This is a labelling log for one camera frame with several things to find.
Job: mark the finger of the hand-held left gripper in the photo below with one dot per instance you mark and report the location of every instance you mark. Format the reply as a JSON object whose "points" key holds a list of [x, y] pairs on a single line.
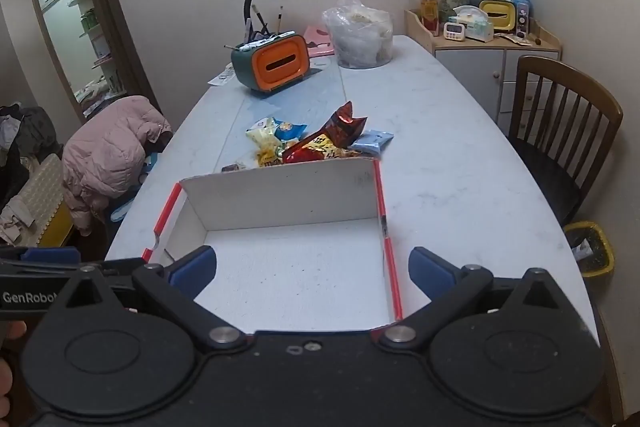
{"points": [[30, 269], [50, 254]]}

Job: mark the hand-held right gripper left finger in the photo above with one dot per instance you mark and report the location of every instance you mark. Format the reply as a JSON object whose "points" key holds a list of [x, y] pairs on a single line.
{"points": [[192, 268]]}

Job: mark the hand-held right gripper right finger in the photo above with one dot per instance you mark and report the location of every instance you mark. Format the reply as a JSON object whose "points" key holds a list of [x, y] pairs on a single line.
{"points": [[430, 272]]}

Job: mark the white cardboard box red edges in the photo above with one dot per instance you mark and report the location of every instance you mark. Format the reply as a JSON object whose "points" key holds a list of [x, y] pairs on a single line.
{"points": [[290, 257]]}

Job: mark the yellow candy packet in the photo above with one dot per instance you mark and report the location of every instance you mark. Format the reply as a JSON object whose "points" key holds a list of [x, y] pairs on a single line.
{"points": [[270, 157]]}

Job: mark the light blue snack packet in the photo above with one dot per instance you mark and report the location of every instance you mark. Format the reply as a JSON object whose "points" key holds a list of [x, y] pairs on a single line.
{"points": [[372, 142]]}

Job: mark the pale yellow snack packet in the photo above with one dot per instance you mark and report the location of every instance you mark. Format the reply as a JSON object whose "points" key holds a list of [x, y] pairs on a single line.
{"points": [[262, 136]]}

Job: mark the red and yellow snack bag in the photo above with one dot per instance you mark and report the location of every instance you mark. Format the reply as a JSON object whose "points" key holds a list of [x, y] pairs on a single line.
{"points": [[317, 149]]}

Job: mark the blue cookie packet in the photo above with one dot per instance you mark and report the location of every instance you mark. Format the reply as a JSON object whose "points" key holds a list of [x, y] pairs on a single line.
{"points": [[291, 130]]}

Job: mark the dark red snack bag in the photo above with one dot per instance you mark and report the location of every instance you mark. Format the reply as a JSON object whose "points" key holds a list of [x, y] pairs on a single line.
{"points": [[342, 124]]}

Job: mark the person's left hand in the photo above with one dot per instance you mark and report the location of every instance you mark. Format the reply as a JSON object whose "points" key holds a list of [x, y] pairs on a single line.
{"points": [[12, 333]]}

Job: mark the cream studded board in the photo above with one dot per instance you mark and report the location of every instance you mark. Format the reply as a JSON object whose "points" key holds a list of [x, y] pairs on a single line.
{"points": [[30, 197]]}

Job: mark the pink puffer jacket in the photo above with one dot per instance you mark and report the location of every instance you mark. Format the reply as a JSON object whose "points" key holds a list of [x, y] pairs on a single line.
{"points": [[110, 147]]}

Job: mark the pile of dark clothes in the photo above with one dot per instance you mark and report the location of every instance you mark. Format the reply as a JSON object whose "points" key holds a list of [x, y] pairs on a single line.
{"points": [[30, 132]]}

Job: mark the yellow trash bin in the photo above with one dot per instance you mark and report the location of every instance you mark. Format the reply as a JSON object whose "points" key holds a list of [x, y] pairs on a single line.
{"points": [[597, 252]]}

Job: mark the wooden chair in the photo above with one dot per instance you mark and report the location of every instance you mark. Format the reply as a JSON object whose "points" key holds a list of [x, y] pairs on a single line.
{"points": [[555, 147]]}

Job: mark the wooden corner cabinet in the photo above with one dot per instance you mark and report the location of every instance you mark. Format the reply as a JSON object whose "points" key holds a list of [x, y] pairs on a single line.
{"points": [[475, 72]]}

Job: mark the orange and green tissue box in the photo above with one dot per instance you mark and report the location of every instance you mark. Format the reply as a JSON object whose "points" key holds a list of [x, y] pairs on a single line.
{"points": [[272, 62]]}

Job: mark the white kitchen timer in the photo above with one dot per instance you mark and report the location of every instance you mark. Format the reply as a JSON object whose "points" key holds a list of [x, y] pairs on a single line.
{"points": [[454, 32]]}

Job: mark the green and white tissue pack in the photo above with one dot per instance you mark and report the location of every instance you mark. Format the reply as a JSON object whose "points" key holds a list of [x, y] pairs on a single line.
{"points": [[479, 31]]}

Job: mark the clear plastic bag of food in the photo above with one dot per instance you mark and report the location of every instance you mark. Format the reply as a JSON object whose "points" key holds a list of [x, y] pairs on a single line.
{"points": [[357, 34]]}

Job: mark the paintbrush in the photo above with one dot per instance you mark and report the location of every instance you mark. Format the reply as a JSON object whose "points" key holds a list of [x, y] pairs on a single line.
{"points": [[280, 19], [259, 18]]}

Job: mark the orange liquid bottle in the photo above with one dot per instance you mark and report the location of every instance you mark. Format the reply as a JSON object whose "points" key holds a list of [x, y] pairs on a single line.
{"points": [[429, 12]]}

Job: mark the yellow tissue box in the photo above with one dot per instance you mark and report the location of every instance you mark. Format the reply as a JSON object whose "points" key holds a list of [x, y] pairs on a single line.
{"points": [[497, 14]]}

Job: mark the wooden door frame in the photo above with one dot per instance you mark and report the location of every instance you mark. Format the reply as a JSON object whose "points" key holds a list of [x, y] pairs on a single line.
{"points": [[112, 32]]}

